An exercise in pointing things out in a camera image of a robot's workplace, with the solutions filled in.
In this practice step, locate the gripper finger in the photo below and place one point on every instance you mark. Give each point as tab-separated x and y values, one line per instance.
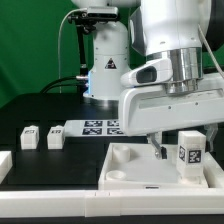
160	151
211	132

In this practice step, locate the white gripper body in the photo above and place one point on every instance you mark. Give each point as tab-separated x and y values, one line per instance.
145	107

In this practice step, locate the white square tabletop part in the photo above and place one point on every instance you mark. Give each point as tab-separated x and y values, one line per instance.
134	166

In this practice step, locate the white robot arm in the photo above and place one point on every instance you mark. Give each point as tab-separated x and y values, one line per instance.
148	58

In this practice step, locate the white right fence piece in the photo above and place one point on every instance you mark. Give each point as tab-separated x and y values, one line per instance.
213	172

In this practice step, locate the white fence piece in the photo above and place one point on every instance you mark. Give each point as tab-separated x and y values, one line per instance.
5	164
213	172

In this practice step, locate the white marker sheet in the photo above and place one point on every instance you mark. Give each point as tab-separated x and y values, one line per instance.
92	128

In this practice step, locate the white left fence piece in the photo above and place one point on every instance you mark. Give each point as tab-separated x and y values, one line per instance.
5	164

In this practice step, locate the white front fence wall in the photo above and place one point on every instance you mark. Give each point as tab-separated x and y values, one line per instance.
96	203

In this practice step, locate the black camera on stand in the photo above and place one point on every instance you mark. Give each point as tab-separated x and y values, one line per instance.
87	18

